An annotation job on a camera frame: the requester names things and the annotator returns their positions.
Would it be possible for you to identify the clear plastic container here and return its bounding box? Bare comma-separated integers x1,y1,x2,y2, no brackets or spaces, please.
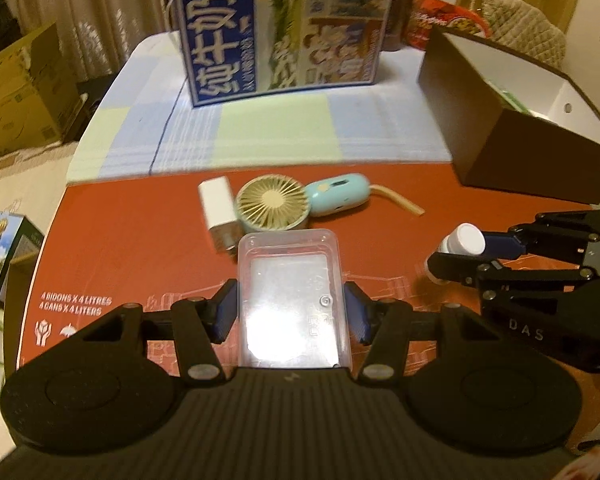
236,228,354,372

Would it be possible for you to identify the plain cardboard box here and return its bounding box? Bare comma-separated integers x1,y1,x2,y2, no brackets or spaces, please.
0,22,82,162

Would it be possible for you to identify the beige cord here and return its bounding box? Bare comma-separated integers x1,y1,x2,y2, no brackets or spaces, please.
368,184,425,217

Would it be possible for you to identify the brown cardboard box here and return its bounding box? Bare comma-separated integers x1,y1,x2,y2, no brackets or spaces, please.
417,25,600,207

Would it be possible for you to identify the green packet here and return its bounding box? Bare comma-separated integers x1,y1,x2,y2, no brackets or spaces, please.
489,79,532,117

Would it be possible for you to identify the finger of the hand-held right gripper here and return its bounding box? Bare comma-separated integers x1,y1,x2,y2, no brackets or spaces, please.
481,209,600,263
426,251,597,302

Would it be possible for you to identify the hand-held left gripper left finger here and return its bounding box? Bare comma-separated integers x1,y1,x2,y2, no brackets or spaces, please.
77,279,240,387

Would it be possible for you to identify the quilted beige bag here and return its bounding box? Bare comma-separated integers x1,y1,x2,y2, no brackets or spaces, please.
471,0,567,69

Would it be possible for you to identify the white charger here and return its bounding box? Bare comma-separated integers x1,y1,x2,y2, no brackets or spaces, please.
197,176,242,257

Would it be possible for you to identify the green printed box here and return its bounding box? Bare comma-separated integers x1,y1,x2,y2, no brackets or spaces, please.
0,206,47,427

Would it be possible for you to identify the red cardboard sheet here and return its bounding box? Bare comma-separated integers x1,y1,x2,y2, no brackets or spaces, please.
17,160,600,457

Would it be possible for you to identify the small beige handheld fan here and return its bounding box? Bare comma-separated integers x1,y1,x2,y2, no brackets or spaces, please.
235,176,311,234

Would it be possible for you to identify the light blue oval device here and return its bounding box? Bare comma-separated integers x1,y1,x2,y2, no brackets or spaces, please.
304,173,369,218

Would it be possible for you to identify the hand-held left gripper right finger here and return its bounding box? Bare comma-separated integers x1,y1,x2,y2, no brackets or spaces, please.
343,281,501,387

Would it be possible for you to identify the white bottle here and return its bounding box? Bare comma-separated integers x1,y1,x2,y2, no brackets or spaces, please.
426,223,487,286

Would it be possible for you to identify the checked tablecloth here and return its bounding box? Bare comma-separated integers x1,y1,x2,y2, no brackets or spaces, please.
67,30,454,184

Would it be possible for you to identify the red snack bag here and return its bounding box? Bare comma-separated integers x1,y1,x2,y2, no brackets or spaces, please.
404,0,492,52

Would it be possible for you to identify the beige curtain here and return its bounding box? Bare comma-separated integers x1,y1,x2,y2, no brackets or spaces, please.
0,0,182,83

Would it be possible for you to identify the blue milk carton box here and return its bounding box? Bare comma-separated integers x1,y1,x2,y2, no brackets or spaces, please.
169,0,402,109

